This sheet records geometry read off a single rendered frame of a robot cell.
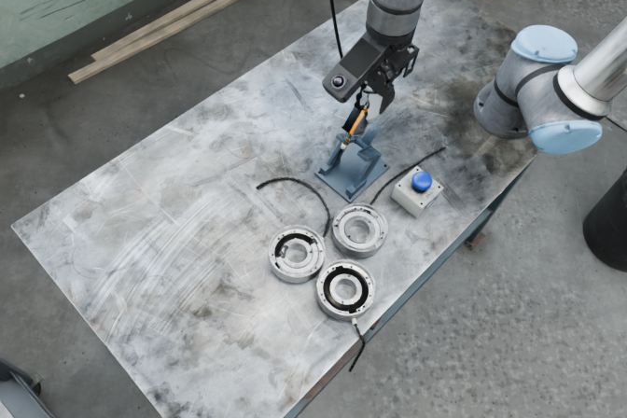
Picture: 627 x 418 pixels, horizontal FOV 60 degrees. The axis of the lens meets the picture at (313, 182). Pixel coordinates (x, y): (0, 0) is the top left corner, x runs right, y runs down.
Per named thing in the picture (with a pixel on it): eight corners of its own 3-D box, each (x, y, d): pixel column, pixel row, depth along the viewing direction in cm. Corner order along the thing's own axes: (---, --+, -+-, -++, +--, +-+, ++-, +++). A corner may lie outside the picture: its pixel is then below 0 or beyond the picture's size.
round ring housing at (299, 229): (289, 297, 98) (289, 288, 95) (257, 253, 102) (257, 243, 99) (335, 266, 102) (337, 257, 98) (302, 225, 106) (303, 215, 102)
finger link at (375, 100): (398, 116, 98) (405, 77, 90) (377, 134, 95) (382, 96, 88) (384, 107, 99) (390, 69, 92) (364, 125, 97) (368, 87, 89)
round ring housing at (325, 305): (309, 274, 100) (310, 266, 97) (362, 262, 103) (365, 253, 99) (324, 328, 95) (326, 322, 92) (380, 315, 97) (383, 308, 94)
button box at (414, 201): (416, 219, 108) (423, 207, 104) (390, 197, 111) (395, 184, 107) (441, 196, 112) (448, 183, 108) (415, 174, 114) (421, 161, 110)
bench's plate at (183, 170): (217, 486, 83) (216, 485, 82) (14, 229, 103) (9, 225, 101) (598, 92, 133) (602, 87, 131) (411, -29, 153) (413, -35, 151)
